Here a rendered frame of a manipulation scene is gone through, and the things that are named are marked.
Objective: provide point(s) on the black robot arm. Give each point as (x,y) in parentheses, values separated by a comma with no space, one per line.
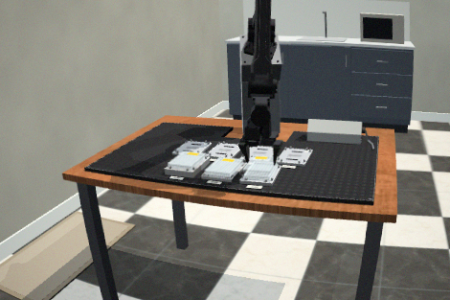
(260,88)

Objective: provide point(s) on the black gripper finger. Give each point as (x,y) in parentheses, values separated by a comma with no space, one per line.
(245,150)
(275,153)

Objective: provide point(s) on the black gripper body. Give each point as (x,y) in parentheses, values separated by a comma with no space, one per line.
(267,141)

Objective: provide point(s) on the white control panel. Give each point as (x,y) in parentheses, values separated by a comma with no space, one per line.
(335,131)

